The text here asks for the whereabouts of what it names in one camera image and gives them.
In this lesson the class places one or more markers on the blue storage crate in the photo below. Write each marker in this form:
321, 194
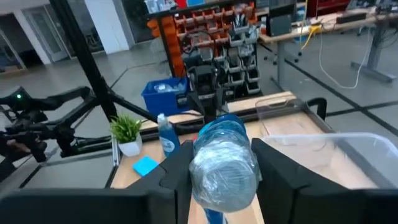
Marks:
161, 102

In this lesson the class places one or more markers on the low clear plastic bin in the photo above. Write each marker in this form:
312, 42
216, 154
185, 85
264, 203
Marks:
280, 118

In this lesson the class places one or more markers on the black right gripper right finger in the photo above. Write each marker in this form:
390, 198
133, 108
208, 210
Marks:
286, 193

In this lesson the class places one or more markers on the blue dish soap bottle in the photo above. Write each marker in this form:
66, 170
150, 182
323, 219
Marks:
224, 174
168, 140

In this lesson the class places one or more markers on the dark grey equipment box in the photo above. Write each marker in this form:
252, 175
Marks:
280, 25

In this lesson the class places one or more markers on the green plant in white pot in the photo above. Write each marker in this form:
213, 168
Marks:
126, 129

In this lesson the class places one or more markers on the blue cellulose sponge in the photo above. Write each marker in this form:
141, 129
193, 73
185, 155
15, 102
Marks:
145, 165

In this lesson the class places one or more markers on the tall clear plastic bin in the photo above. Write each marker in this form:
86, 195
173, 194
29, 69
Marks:
342, 161

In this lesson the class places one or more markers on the rack with orange grey bins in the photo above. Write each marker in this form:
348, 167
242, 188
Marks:
217, 37

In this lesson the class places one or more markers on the black aluminium frame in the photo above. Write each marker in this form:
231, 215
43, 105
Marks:
81, 46

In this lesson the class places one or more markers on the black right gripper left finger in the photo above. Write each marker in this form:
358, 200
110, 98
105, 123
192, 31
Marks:
168, 193

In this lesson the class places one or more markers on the person's hand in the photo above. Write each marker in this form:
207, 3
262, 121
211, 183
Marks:
15, 147

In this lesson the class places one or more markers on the wooden workbench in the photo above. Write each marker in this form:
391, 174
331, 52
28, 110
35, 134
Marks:
342, 25

